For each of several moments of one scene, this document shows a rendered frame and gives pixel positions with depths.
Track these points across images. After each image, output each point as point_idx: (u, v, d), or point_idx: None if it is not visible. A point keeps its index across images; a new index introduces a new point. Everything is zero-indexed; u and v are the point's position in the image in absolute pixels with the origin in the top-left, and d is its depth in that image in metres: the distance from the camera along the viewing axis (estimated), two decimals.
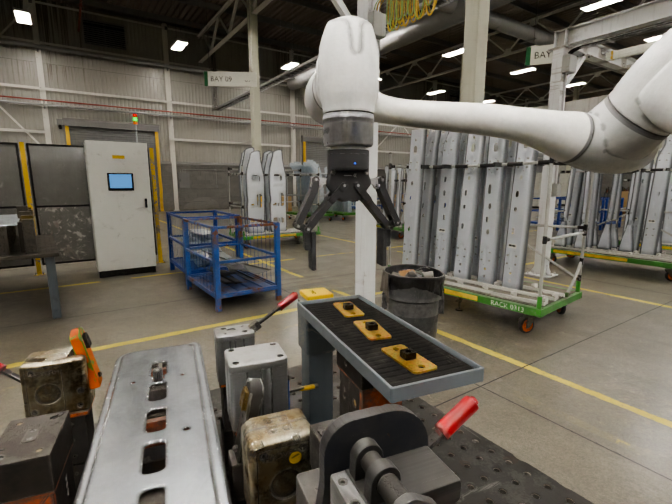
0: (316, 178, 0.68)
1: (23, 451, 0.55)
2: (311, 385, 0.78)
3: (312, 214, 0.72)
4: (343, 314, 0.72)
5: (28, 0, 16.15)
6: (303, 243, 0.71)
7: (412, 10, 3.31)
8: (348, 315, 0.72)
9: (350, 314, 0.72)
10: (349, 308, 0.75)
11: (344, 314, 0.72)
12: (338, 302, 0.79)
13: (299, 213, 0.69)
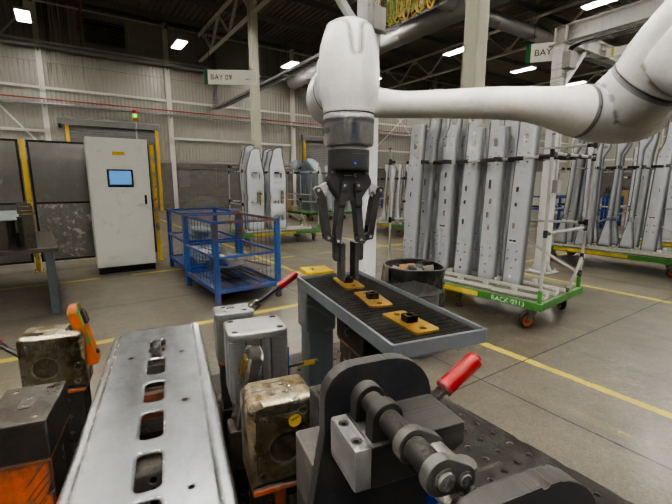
0: (318, 189, 0.69)
1: (19, 417, 0.55)
2: (311, 360, 0.78)
3: (333, 224, 0.73)
4: (343, 286, 0.71)
5: None
6: (332, 254, 0.73)
7: (412, 3, 3.30)
8: (348, 287, 0.71)
9: (350, 286, 0.71)
10: (349, 281, 0.74)
11: (344, 286, 0.71)
12: (338, 277, 0.78)
13: (322, 226, 0.71)
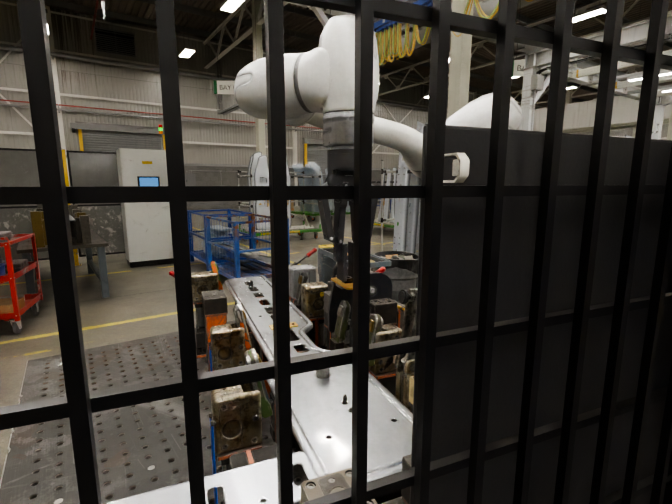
0: None
1: (216, 296, 1.43)
2: None
3: (333, 225, 0.73)
4: (345, 287, 0.71)
5: None
6: (334, 255, 0.73)
7: (396, 49, 4.19)
8: (350, 287, 0.71)
9: (352, 287, 0.71)
10: (349, 281, 0.74)
11: (346, 287, 0.71)
12: (335, 277, 0.78)
13: (325, 227, 0.71)
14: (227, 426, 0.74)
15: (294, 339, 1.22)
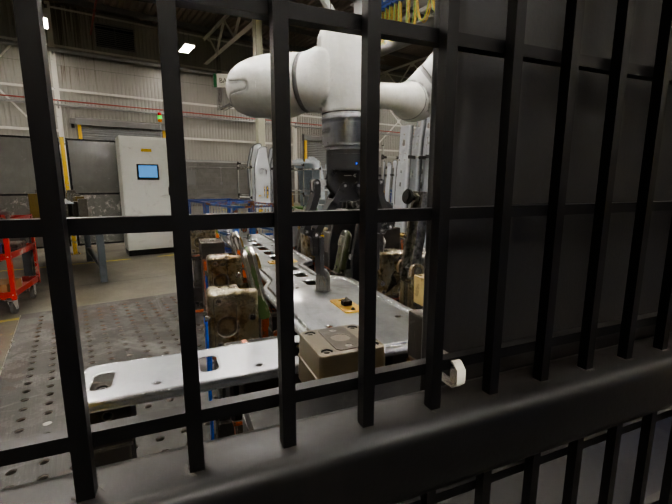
0: (317, 181, 0.68)
1: (213, 241, 1.39)
2: None
3: None
4: (343, 310, 0.72)
5: None
6: (310, 249, 0.71)
7: None
8: (349, 311, 0.72)
9: (350, 310, 0.72)
10: (348, 304, 0.75)
11: (344, 310, 0.72)
12: (335, 299, 0.79)
13: None
14: (222, 323, 0.70)
15: (293, 275, 1.18)
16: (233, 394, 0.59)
